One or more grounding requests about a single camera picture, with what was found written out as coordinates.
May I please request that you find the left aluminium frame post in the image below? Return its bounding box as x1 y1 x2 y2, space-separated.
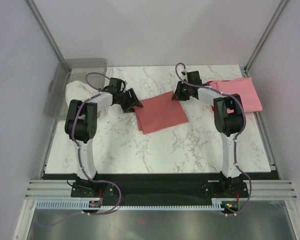
24 0 71 73

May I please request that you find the white slotted cable duct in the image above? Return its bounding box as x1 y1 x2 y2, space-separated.
35 199 224 211

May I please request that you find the light pink folded t-shirt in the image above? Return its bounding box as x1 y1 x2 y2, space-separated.
214 77 263 113

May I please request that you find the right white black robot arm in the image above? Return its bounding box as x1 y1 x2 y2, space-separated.
171 70 246 178

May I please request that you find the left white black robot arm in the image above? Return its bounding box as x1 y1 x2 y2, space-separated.
64 77 143 197

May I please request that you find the salmon red t-shirt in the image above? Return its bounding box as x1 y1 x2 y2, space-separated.
134 91 188 135

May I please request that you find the white crumpled t-shirt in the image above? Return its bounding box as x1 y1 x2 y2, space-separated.
65 80 98 107

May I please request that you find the aluminium rail profile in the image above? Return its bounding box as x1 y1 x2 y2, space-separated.
25 180 297 201

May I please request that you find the aluminium frame post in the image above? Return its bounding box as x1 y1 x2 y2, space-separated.
240 0 290 77
24 0 71 73

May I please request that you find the grey transparent plastic bin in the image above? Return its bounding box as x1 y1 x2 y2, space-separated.
44 58 108 120

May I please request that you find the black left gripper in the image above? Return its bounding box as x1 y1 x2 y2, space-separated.
116 88 143 114

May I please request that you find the right aluminium frame post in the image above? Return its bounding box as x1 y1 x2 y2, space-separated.
240 0 290 77

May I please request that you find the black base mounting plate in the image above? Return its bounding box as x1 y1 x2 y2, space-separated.
43 173 249 205

